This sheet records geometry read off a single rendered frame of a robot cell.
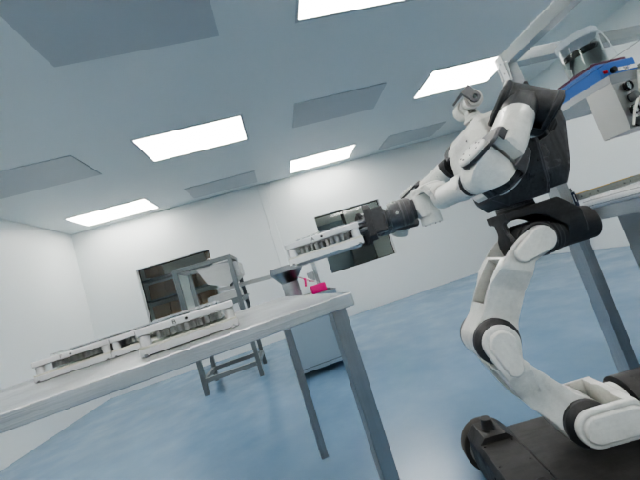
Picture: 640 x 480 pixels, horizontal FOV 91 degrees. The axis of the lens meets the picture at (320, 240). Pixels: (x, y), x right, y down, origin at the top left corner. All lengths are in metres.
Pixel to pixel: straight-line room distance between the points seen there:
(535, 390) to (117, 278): 6.23
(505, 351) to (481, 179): 0.54
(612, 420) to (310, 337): 2.45
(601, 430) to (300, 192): 5.54
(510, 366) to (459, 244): 5.86
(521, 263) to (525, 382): 0.36
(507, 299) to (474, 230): 6.01
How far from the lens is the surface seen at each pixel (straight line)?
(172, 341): 0.93
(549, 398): 1.30
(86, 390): 0.83
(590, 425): 1.31
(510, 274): 1.16
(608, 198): 1.86
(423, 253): 6.56
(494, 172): 0.86
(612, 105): 1.77
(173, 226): 6.37
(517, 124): 0.93
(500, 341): 1.13
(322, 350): 3.30
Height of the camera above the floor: 0.96
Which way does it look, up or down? 6 degrees up
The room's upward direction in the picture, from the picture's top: 18 degrees counter-clockwise
